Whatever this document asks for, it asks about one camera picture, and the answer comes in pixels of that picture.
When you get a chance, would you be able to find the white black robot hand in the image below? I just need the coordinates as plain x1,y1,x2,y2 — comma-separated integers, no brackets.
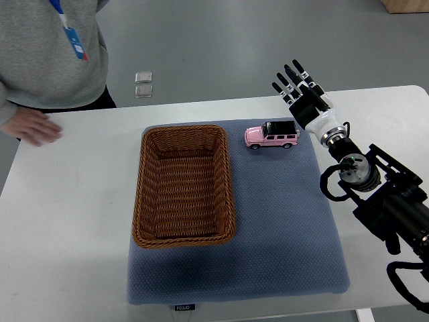
271,59,345,147

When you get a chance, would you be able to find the pink toy car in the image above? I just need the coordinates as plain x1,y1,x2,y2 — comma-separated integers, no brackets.
244,121,300,150

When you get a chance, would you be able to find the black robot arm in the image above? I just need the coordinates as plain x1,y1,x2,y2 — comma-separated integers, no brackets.
272,60,428,269

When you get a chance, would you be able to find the brown wicker basket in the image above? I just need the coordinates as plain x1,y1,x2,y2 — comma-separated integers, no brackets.
132,125,236,249

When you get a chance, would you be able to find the person's bare hand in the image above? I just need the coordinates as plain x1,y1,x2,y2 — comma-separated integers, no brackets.
1,107,62,147

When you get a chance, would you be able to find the wooden box corner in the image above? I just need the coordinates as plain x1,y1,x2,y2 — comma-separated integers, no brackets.
381,0,429,14

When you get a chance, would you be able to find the blue grey cushion mat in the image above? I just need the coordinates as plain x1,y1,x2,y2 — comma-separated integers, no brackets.
127,119,350,305

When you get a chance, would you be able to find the lower metal floor plate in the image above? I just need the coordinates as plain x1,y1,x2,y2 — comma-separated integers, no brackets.
135,84,153,98

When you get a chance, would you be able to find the metal floor plate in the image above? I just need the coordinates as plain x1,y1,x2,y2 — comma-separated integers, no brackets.
135,71,152,84
135,84,153,98

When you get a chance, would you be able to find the upper metal floor plate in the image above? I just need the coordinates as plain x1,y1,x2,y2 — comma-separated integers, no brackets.
135,71,152,84

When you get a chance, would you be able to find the blue id badge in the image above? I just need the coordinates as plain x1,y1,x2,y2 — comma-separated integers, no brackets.
49,0,88,61

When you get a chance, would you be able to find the grey sweater person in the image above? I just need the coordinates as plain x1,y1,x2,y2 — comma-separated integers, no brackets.
1,1,108,123

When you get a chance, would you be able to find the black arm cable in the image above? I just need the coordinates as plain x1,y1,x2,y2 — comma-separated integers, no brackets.
386,260,429,315

